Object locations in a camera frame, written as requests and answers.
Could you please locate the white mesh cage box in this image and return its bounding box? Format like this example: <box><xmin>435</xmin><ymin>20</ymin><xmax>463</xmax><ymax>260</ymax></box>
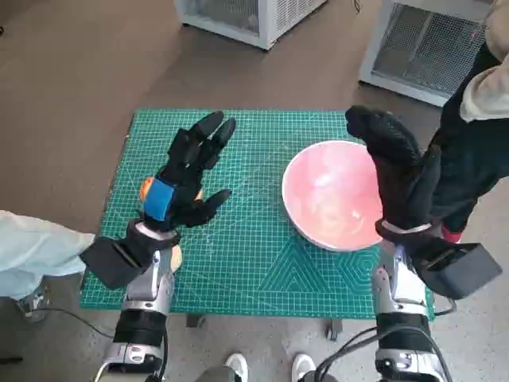
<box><xmin>359</xmin><ymin>0</ymin><xmax>488</xmax><ymax>107</ymax></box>
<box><xmin>173</xmin><ymin>0</ymin><xmax>329</xmax><ymax>51</ymax></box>

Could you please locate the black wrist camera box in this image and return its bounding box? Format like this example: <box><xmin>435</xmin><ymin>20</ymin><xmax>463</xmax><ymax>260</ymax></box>
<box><xmin>411</xmin><ymin>238</ymin><xmax>503</xmax><ymax>300</ymax></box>
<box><xmin>81</xmin><ymin>236</ymin><xmax>157</xmax><ymax>290</ymax></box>

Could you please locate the pink bowl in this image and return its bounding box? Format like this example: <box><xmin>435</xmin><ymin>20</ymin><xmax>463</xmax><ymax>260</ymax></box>
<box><xmin>282</xmin><ymin>139</ymin><xmax>385</xmax><ymax>252</ymax></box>

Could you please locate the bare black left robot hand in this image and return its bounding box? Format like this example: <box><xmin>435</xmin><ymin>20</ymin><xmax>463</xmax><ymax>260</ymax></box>
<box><xmin>141</xmin><ymin>110</ymin><xmax>237</xmax><ymax>232</ymax></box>

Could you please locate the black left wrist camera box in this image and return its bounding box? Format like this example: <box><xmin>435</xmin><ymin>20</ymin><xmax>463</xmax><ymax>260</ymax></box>
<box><xmin>81</xmin><ymin>236</ymin><xmax>157</xmax><ymax>290</ymax></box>

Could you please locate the person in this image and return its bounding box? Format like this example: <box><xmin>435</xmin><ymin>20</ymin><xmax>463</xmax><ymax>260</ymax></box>
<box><xmin>198</xmin><ymin>352</ymin><xmax>319</xmax><ymax>382</ymax></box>
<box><xmin>0</xmin><ymin>209</ymin><xmax>97</xmax><ymax>322</ymax></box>
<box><xmin>431</xmin><ymin>0</ymin><xmax>509</xmax><ymax>244</ymax></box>

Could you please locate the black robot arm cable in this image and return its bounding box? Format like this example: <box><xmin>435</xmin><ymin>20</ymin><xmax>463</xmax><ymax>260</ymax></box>
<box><xmin>304</xmin><ymin>325</ymin><xmax>379</xmax><ymax>382</ymax></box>

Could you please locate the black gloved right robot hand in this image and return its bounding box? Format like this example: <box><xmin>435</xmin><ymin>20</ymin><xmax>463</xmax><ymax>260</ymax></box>
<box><xmin>344</xmin><ymin>105</ymin><xmax>443</xmax><ymax>231</ymax></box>

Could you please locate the tan round plate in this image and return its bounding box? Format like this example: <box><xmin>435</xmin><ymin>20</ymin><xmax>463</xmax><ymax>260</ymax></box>
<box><xmin>169</xmin><ymin>243</ymin><xmax>185</xmax><ymax>275</ymax></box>

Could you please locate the black camera cable loop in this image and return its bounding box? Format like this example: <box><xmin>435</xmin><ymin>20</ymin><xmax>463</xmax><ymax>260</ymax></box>
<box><xmin>433</xmin><ymin>296</ymin><xmax>458</xmax><ymax>318</ymax></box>

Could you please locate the thin black floor cable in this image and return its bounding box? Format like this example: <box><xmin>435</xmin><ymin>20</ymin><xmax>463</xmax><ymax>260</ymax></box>
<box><xmin>41</xmin><ymin>306</ymin><xmax>116</xmax><ymax>339</ymax></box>

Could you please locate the green cutting mat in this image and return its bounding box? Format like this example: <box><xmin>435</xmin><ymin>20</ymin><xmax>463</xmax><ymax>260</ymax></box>
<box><xmin>79</xmin><ymin>109</ymin><xmax>437</xmax><ymax>320</ymax></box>

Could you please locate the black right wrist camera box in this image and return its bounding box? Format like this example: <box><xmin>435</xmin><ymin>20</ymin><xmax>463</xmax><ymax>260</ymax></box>
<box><xmin>411</xmin><ymin>238</ymin><xmax>503</xmax><ymax>300</ymax></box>

